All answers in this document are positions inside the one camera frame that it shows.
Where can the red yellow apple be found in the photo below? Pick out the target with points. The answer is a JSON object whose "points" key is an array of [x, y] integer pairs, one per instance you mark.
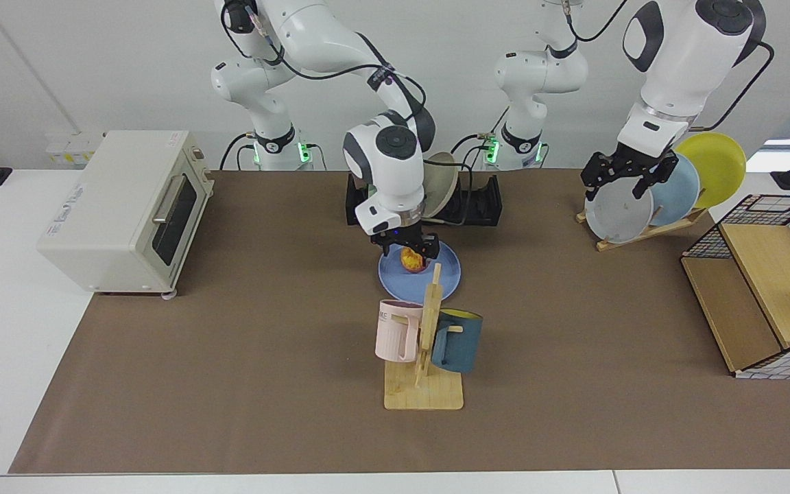
{"points": [[412, 261]]}

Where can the white wall socket box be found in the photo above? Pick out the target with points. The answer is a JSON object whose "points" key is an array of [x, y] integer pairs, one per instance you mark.
{"points": [[69, 151]]}

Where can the brown table cloth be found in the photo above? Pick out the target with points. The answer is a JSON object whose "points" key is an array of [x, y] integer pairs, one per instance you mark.
{"points": [[573, 412]]}

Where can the pale toaster oven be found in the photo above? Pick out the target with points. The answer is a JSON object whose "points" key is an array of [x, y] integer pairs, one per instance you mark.
{"points": [[100, 219]]}

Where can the grey plate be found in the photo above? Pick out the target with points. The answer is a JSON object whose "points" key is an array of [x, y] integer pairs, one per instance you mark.
{"points": [[618, 216]]}

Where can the beige plate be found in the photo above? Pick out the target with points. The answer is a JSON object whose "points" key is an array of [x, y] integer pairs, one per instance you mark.
{"points": [[441, 182]]}

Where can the wooden plate rack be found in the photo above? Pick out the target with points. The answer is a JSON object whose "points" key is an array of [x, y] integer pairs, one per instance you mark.
{"points": [[642, 233]]}

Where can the wooden cup stand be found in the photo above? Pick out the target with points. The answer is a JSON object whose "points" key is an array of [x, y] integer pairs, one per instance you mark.
{"points": [[429, 394]]}

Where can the pink cup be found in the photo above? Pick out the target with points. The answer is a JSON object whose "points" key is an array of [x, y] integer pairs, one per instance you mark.
{"points": [[395, 333]]}

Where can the dark blue cup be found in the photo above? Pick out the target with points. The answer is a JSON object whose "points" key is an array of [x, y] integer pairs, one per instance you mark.
{"points": [[460, 346]]}

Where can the black dish rack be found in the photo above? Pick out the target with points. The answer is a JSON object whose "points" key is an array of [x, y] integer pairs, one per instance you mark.
{"points": [[484, 206]]}

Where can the light blue plate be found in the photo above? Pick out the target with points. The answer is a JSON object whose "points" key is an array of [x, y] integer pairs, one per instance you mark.
{"points": [[679, 199]]}

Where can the yellow plate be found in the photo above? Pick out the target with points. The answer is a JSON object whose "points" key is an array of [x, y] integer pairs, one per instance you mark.
{"points": [[717, 165]]}

